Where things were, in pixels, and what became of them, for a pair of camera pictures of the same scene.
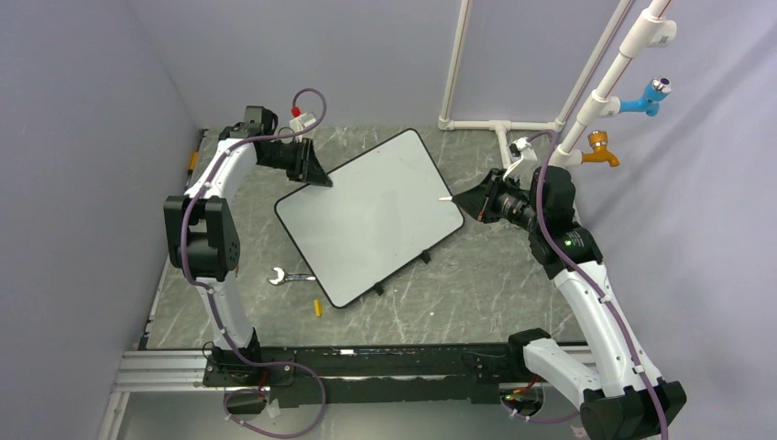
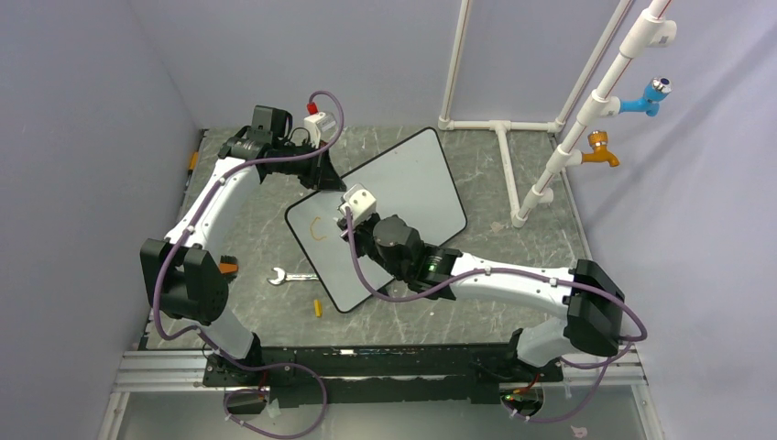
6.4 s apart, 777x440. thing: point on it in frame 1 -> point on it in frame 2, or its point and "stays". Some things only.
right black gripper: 480,201 -> 360,226
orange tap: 598,140 stays
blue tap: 656,91 stays
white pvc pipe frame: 644,33 stays
